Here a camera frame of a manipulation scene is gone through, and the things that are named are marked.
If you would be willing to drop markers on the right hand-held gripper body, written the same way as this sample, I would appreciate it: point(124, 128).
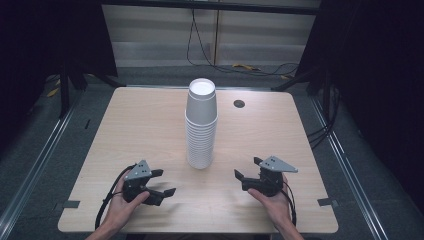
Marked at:
point(271, 181)

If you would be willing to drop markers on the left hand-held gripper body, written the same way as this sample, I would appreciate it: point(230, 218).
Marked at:
point(136, 173)

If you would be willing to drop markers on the stack of white paper cups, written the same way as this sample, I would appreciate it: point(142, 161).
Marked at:
point(201, 133)

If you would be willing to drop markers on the person's right hand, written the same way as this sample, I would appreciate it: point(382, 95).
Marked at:
point(278, 208)

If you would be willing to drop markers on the person's left hand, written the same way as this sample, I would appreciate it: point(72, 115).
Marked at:
point(120, 210)

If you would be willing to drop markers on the grey tape strip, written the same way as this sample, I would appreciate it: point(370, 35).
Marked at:
point(71, 204)
point(327, 202)

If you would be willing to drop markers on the round dark table grommet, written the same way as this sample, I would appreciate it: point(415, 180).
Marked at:
point(239, 103)

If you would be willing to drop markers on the yellow floor tape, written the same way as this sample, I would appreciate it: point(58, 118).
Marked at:
point(246, 67)
point(52, 92)

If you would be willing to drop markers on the black stand leg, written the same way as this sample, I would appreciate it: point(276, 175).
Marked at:
point(64, 96)

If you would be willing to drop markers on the black curtain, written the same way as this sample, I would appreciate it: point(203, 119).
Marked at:
point(376, 66)
point(50, 36)

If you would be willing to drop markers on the black horizontal bar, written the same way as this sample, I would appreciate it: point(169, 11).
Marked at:
point(213, 6)

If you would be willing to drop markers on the metal floor rail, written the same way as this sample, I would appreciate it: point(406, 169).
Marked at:
point(36, 160)
point(350, 166)

